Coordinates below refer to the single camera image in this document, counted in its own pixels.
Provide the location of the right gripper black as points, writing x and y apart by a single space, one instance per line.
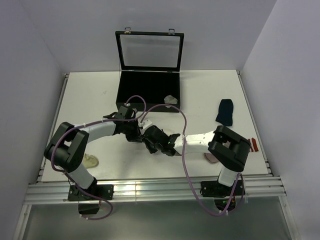
146 141

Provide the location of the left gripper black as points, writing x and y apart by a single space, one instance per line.
136 137

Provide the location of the grey sock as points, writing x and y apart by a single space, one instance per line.
171 100

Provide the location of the white sock with dark stripes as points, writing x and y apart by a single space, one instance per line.
168 131

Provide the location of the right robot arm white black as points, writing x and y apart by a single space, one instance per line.
227 146

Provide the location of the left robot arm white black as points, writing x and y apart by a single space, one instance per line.
66 148

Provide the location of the pale yellow sock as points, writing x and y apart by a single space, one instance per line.
90 161

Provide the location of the mauve sock with red stripes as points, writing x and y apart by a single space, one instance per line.
253 148

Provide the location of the black display case with glass lid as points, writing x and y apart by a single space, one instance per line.
150 64

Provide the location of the navy blue sock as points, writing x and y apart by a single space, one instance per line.
225 112

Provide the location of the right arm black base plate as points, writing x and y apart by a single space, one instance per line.
216 190

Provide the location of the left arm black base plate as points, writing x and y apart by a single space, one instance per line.
107 192

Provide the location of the aluminium rail frame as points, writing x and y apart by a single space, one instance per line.
265 208

